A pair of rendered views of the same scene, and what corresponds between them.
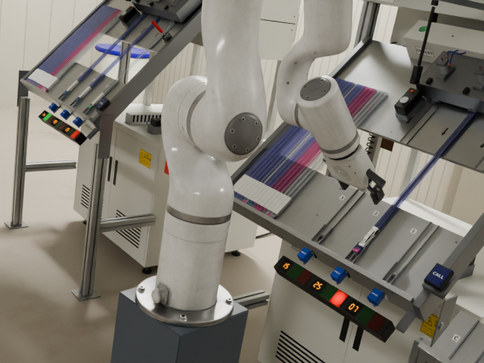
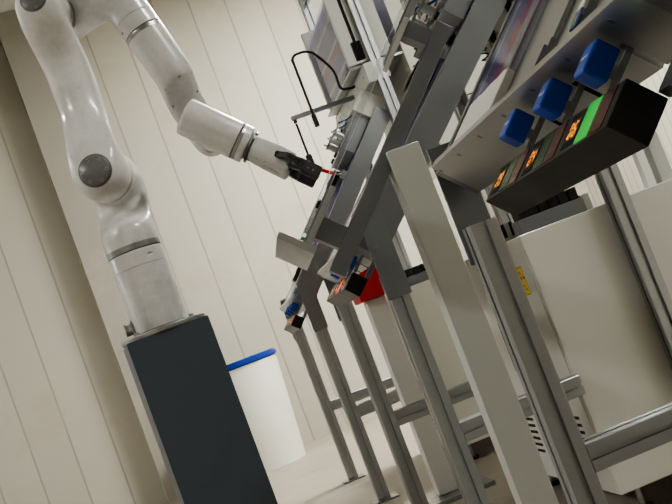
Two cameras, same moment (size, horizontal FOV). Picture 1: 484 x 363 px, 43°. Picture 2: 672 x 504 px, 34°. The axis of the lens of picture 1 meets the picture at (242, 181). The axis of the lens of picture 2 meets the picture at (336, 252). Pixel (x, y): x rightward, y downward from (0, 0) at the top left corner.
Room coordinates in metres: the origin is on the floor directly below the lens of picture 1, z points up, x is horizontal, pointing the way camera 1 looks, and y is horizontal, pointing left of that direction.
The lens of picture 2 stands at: (-0.65, -1.61, 0.58)
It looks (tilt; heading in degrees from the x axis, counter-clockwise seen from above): 4 degrees up; 35
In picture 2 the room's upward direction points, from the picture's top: 21 degrees counter-clockwise
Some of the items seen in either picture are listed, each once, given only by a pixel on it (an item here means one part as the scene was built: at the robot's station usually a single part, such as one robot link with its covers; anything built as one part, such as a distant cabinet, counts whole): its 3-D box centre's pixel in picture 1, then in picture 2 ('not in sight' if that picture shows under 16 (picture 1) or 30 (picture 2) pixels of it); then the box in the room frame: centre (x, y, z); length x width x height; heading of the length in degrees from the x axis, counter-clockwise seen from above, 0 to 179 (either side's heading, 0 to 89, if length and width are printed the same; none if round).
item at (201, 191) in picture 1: (200, 144); (119, 203); (1.09, 0.09, 1.00); 0.19 x 0.12 x 0.24; 34
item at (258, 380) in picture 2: not in sight; (252, 414); (3.87, 2.40, 0.30); 0.51 x 0.49 x 0.60; 49
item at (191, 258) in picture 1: (191, 257); (149, 292); (1.07, 0.07, 0.79); 0.19 x 0.19 x 0.18
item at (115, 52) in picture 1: (120, 83); not in sight; (5.41, 1.21, 0.30); 0.50 x 0.49 x 0.60; 140
